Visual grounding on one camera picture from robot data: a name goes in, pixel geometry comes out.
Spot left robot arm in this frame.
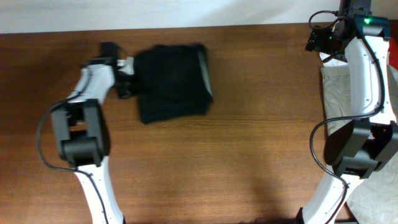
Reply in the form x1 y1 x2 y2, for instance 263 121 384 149
50 42 132 223

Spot red cloth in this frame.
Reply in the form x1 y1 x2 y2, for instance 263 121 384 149
389 20 398 70

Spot grey khaki shorts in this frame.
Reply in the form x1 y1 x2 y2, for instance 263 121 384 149
321 66 397 224

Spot black shorts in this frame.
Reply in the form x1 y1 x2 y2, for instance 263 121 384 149
133 44 213 124

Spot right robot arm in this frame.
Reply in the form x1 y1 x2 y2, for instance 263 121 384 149
295 12 397 223

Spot white cloth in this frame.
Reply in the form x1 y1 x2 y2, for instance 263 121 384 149
319 52 348 67

